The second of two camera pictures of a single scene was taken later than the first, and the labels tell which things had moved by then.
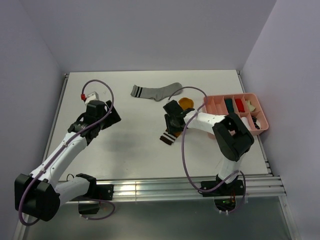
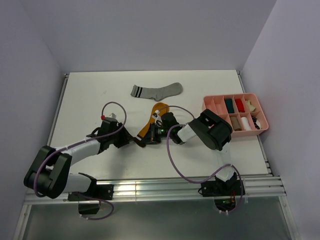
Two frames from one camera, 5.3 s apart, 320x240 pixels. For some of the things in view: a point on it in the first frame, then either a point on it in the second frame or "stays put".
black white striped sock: x=256 y=122 stays put
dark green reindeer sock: x=229 y=105 stays put
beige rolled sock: x=251 y=107 stays put
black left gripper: x=112 y=119 -> x=125 y=138
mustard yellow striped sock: x=186 y=103 -> x=163 y=108
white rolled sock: x=245 y=120 stays put
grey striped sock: x=159 y=94 stays put
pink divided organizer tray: x=246 y=105 stays put
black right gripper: x=169 y=129 -> x=151 y=137
